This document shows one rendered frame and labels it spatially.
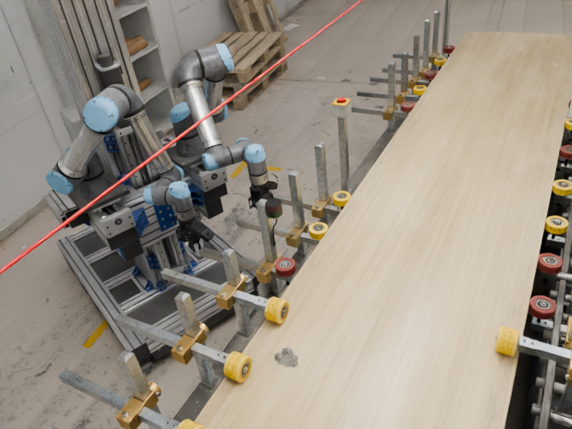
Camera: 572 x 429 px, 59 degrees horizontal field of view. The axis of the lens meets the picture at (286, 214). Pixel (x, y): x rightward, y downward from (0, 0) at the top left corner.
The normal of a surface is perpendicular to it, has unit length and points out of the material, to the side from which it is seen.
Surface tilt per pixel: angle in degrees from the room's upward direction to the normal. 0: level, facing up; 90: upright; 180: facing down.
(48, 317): 0
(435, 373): 0
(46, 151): 90
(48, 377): 0
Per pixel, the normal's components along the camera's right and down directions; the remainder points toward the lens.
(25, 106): 0.92, 0.14
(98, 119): -0.16, 0.52
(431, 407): -0.11, -0.80
